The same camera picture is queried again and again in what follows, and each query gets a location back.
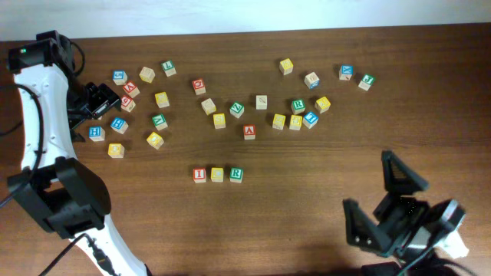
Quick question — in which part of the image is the yellow block top right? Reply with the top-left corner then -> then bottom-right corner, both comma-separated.
279,58 -> 294,75

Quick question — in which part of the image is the yellow block pair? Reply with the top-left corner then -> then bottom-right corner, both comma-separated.
288,115 -> 302,130
272,113 -> 286,130

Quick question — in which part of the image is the plain wood yellow-side block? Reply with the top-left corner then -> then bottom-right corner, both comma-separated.
139,67 -> 156,84

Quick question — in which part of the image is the green r block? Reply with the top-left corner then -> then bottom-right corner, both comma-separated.
291,99 -> 305,115
229,167 -> 244,183

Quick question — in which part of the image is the green J block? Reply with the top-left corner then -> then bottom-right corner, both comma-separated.
358,74 -> 375,91

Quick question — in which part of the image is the green Z block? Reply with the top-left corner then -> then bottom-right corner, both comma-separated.
229,102 -> 245,119

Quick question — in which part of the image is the blue H block left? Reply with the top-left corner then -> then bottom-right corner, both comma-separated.
89,126 -> 105,142

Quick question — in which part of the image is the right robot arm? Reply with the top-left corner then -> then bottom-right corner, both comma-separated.
343,150 -> 475,275

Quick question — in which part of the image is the plain wood block centre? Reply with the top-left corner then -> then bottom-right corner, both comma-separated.
201,98 -> 216,115

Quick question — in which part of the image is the red Q block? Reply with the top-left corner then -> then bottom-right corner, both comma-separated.
192,79 -> 206,95

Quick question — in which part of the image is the blue S block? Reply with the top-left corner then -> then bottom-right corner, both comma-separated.
112,70 -> 128,86

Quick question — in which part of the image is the yellow block centre left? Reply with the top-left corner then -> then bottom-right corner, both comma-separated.
155,92 -> 170,108

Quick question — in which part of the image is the red a block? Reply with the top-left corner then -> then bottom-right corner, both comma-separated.
243,124 -> 256,140
123,80 -> 140,98

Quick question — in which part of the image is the yellow S block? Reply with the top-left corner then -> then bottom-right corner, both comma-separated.
213,113 -> 226,129

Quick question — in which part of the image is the blue H block tilted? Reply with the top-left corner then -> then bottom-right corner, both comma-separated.
110,117 -> 129,134

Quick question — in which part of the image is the red I block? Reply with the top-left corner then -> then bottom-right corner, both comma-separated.
193,168 -> 207,183

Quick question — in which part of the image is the plain wood block upright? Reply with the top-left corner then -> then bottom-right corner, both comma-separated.
255,95 -> 268,110

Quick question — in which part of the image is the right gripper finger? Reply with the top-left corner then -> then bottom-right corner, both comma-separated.
342,199 -> 398,258
381,150 -> 429,196

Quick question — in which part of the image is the yellow block right pair left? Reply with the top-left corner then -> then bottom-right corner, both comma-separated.
272,113 -> 286,130

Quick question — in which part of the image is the blue X block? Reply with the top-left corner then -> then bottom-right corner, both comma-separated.
339,64 -> 354,81

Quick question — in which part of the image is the yellow O block far left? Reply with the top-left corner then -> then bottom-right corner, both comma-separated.
107,143 -> 125,159

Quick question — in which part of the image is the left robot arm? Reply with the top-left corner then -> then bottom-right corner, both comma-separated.
1,31 -> 150,275

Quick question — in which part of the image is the green V block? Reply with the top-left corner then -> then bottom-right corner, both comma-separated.
152,113 -> 168,130

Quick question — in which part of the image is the yellow C block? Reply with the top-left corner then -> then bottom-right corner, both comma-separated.
210,167 -> 224,182

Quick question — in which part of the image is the blue I block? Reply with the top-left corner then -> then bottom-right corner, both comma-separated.
302,111 -> 318,129

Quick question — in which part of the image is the red 6 block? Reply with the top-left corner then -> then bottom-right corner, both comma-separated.
120,95 -> 136,113

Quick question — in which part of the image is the green L block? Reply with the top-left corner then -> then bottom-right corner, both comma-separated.
161,60 -> 176,77

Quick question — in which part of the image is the wood block blue side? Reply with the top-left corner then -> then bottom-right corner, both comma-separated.
304,72 -> 320,89

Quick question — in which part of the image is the yellow O block tilted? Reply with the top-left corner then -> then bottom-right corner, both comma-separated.
147,132 -> 164,150

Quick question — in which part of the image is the yellow M block right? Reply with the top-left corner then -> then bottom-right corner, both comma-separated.
315,97 -> 331,113

